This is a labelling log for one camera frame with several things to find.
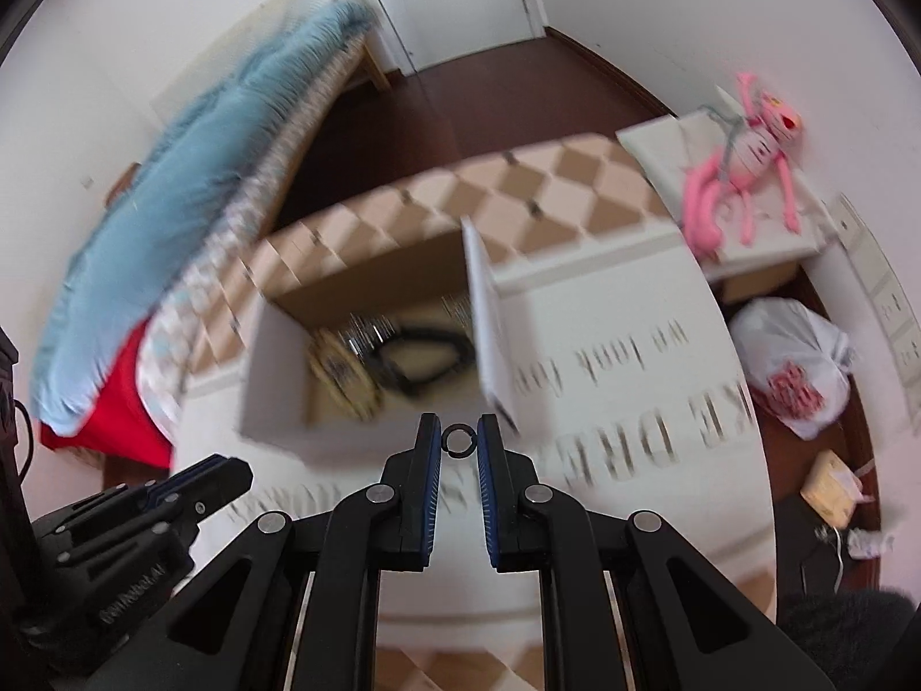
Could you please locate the silver chain jewelry in box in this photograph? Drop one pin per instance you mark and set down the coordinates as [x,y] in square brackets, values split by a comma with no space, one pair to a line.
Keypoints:
[362,335]

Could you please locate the red blanket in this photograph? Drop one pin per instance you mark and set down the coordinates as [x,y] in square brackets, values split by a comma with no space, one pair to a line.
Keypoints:
[119,425]

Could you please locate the white cardboard box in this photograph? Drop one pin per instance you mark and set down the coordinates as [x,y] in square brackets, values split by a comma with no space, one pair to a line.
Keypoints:
[345,363]

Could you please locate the white power strip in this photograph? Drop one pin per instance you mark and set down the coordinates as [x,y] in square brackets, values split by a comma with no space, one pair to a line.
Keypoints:
[890,304]

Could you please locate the yellow tissue pack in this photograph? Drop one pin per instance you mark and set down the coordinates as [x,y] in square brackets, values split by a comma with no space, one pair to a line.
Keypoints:
[832,490]

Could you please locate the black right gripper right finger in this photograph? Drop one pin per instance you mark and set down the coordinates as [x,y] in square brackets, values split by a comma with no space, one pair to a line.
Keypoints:
[627,603]

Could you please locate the pink panther plush toy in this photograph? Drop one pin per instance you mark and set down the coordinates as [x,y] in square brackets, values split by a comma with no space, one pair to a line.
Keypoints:
[756,143]

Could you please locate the black wristband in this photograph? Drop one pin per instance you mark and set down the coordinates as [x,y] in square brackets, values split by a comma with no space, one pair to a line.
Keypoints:
[415,359]

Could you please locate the white plastic bag red print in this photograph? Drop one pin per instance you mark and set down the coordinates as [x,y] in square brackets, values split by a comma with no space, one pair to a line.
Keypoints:
[797,364]

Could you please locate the light blue quilt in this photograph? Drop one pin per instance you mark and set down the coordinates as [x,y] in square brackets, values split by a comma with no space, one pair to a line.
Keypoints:
[150,231]

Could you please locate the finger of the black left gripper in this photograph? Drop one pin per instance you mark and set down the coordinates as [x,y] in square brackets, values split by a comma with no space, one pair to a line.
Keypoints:
[117,515]

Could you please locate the white cloth covered box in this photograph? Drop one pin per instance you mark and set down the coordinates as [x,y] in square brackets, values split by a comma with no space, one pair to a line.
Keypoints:
[667,147]

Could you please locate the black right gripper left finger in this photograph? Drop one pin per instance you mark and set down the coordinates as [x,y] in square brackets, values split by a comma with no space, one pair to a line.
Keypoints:
[293,603]

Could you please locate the checkered bed sheet mattress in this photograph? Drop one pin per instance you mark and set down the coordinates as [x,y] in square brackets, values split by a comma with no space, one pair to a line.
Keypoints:
[168,343]

